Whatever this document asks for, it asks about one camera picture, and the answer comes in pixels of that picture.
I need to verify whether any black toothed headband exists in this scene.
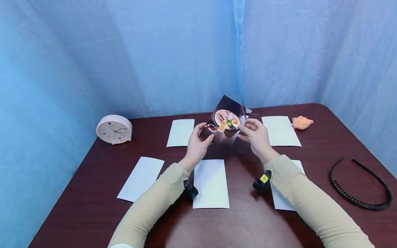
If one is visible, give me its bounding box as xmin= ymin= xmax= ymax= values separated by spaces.
xmin=329 ymin=157 xmax=394 ymax=211

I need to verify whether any pink round alarm clock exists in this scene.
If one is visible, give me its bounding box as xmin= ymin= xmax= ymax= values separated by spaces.
xmin=96 ymin=115 xmax=133 ymax=145

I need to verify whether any food photo card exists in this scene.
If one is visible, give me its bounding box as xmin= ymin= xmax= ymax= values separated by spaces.
xmin=199 ymin=95 xmax=252 ymax=140

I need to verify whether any person's left hand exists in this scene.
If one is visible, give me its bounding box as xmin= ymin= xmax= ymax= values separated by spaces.
xmin=181 ymin=123 xmax=215 ymax=169

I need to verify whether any white paper card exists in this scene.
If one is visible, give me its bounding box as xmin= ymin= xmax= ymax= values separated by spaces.
xmin=269 ymin=159 xmax=306 ymax=211
xmin=116 ymin=157 xmax=165 ymax=203
xmin=166 ymin=119 xmax=195 ymax=148
xmin=261 ymin=116 xmax=302 ymax=147
xmin=192 ymin=159 xmax=230 ymax=209

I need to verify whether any person's left forearm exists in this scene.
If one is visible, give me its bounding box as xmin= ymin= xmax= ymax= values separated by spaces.
xmin=108 ymin=157 xmax=199 ymax=248

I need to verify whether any person's right forearm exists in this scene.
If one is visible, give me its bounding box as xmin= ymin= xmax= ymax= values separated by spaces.
xmin=259 ymin=149 xmax=375 ymax=248

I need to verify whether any orange yarn bundle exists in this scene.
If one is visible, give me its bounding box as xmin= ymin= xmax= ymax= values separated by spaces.
xmin=292 ymin=116 xmax=314 ymax=130

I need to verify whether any person's right hand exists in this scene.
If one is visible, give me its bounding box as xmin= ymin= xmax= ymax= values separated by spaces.
xmin=237 ymin=118 xmax=276 ymax=162

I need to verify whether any black wrist band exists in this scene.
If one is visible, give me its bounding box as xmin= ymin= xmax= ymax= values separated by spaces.
xmin=183 ymin=179 xmax=199 ymax=199
xmin=252 ymin=169 xmax=273 ymax=192

